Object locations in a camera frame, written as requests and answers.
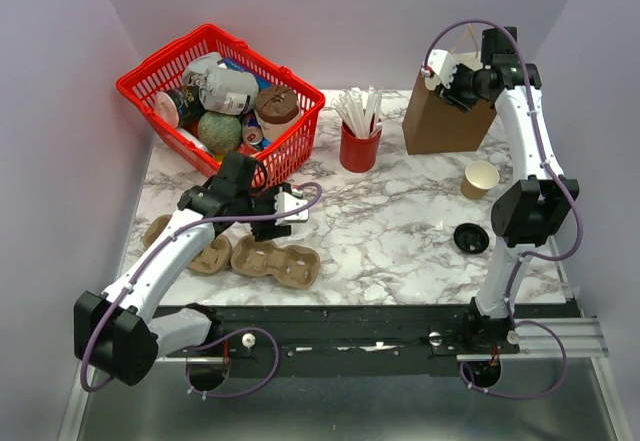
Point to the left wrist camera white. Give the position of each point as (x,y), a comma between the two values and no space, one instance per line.
(290,201)

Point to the black printed can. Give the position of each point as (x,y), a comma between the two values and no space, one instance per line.
(179,106)

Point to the green round melon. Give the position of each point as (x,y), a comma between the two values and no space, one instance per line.
(220,133)

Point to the bundle of white wrapped straws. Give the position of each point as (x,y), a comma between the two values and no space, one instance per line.
(360,111)

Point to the black plastic lid on table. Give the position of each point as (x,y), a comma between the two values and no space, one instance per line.
(471,238)

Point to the aluminium rail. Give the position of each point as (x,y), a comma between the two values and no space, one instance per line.
(560,343)

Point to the red plastic shopping basket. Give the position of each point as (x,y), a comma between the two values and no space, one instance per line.
(163,69)

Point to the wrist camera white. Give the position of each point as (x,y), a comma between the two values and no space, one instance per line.
(290,201)
(439,69)

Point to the brown lidded tub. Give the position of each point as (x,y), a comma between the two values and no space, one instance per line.
(276,109)

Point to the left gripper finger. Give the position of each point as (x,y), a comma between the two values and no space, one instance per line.
(269,230)
(276,190)

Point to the black mounting base plate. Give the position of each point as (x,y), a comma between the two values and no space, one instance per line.
(253,332)

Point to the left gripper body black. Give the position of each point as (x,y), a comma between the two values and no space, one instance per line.
(263,204)

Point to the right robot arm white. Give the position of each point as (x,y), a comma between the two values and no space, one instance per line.
(540,197)

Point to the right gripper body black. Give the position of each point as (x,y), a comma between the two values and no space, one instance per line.
(462,83)

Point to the red bull can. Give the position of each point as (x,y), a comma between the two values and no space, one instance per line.
(251,131)

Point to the tilted empty paper cup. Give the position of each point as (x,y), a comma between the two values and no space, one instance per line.
(479,178)

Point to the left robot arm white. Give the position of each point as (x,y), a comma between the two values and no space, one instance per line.
(165,261)

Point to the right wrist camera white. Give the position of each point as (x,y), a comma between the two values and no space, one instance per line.
(439,69)

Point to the red straw holder cup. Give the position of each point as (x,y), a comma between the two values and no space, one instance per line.
(358,155)

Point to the brown paper takeout bag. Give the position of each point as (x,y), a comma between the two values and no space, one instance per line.
(430,124)

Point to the cardboard cup carrier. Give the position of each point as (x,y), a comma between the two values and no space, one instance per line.
(210,261)
(293,266)

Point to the grey paper wrapped package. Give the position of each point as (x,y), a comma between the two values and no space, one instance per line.
(221,89)

